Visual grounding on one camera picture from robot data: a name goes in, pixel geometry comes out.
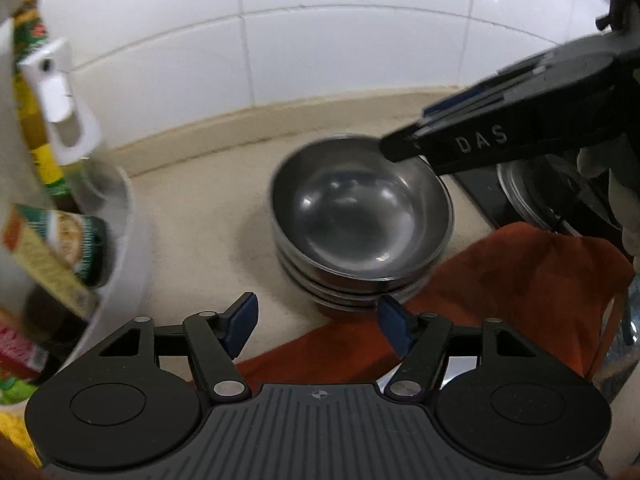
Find yellow chenille mat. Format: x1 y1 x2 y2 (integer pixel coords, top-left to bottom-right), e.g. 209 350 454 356
0 402 43 468

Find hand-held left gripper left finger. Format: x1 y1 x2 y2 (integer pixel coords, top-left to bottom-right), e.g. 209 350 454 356
97 292 259 405

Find person's right hand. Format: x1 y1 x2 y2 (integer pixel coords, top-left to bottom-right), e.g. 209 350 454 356
577 127 640 261

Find white two-tier condiment rack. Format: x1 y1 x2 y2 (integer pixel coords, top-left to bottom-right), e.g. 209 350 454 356
0 0 153 386

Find dark bottle green yellow label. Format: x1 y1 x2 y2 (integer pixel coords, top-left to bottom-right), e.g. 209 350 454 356
11 0 73 211

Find stainless steel bowl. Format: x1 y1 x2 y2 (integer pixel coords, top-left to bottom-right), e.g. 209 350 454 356
274 220 448 298
277 245 436 320
270 135 455 283

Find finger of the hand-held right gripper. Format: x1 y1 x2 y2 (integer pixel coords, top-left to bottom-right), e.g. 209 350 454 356
421 55 549 123
379 119 442 163

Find orange cloth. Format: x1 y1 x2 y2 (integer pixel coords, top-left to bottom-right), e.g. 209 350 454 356
235 221 636 396

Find white-head oil spray bottle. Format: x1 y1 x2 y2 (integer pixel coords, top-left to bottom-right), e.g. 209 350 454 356
19 39 131 211

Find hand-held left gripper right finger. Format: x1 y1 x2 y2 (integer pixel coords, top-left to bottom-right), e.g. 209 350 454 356
377 296 546 403

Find black stove top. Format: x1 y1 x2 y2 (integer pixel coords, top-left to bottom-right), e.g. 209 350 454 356
450 160 626 236

